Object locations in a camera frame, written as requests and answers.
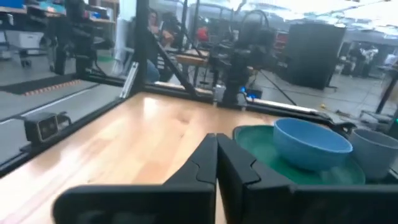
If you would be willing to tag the wooden side table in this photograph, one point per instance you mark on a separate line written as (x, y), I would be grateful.
(189, 59)

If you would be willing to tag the black floor mat orange edge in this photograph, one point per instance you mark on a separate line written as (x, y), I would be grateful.
(31, 85)

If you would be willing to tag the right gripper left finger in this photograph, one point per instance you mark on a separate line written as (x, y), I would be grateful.
(205, 168)

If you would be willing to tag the silver aluminium bracket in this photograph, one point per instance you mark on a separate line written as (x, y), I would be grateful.
(129, 81)

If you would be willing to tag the idle black robot arm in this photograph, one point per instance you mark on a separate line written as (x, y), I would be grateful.
(82, 40)

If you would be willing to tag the blue bowl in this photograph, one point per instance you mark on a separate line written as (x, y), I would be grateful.
(308, 146)

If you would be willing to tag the dark green serving tray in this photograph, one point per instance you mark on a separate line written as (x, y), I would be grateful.
(394, 179)

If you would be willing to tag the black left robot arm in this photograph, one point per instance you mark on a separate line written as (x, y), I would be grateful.
(236, 81)

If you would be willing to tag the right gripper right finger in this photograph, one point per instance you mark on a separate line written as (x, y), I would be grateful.
(242, 193)

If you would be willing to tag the green plate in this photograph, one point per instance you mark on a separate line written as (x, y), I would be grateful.
(264, 149)

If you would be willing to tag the black frame clip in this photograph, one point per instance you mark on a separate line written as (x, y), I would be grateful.
(345, 126)

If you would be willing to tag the small black table camera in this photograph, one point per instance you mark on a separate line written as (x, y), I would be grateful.
(42, 127)

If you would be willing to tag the person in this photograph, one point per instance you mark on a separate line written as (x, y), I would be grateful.
(362, 59)
(154, 23)

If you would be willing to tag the grey-blue mug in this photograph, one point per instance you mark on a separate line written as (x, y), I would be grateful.
(373, 155)

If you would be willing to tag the white storage box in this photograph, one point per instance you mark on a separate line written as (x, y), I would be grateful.
(25, 40)

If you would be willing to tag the black cabinet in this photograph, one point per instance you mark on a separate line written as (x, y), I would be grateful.
(314, 56)

